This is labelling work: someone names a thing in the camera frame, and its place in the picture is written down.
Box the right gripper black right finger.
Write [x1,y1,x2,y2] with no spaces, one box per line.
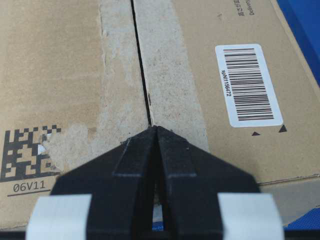
[157,126,260,240]

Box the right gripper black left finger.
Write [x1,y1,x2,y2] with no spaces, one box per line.
[51,127,157,240]

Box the brown cardboard box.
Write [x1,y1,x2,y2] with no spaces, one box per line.
[0,0,320,230]

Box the white barcode label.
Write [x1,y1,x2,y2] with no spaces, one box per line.
[215,43,283,128]

